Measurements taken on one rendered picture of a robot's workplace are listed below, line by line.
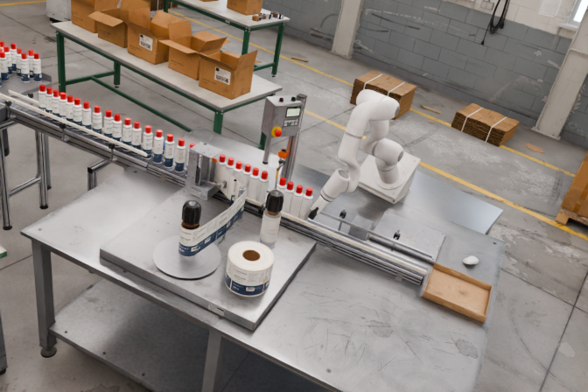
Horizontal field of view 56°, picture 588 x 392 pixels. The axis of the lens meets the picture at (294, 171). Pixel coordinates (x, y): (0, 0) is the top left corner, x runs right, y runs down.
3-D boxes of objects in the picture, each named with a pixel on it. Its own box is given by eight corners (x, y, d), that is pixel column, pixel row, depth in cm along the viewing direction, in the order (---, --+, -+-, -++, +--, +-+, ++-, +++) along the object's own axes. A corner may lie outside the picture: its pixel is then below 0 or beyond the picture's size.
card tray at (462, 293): (421, 297, 264) (423, 290, 262) (432, 268, 285) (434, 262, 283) (483, 323, 255) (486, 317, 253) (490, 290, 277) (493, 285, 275)
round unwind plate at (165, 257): (138, 262, 244) (138, 259, 243) (178, 228, 269) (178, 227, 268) (197, 290, 235) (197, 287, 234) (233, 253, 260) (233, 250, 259)
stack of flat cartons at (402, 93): (347, 102, 689) (353, 78, 673) (366, 92, 731) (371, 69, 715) (395, 121, 664) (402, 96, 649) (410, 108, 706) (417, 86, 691)
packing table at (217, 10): (121, 34, 763) (122, -24, 725) (164, 27, 823) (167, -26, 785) (241, 89, 665) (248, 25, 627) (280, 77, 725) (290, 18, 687)
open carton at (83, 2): (59, 24, 525) (58, -17, 507) (98, 17, 559) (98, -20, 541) (87, 36, 509) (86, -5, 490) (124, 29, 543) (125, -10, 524)
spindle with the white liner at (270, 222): (255, 244, 269) (263, 192, 254) (262, 234, 276) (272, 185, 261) (270, 251, 266) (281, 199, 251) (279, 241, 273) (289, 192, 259)
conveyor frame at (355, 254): (146, 171, 318) (146, 164, 315) (157, 164, 327) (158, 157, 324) (420, 286, 271) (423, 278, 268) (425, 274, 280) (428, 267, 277)
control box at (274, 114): (260, 129, 286) (265, 96, 276) (288, 127, 294) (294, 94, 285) (269, 139, 278) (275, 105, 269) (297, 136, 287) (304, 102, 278)
